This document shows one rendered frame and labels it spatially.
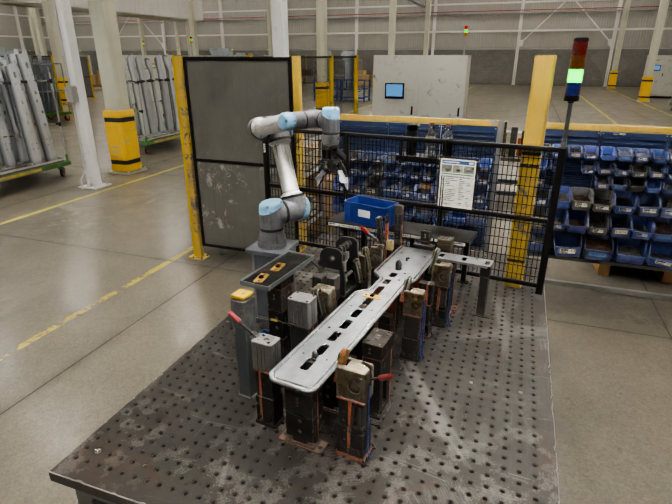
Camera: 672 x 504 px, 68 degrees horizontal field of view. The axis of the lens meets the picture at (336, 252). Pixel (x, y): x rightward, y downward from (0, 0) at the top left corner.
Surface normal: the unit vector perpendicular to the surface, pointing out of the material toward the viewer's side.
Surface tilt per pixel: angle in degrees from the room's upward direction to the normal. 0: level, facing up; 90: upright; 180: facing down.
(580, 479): 0
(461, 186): 90
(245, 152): 92
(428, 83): 90
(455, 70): 90
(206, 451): 0
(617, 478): 0
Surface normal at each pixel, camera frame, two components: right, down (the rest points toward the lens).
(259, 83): -0.35, 0.33
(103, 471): 0.00, -0.93
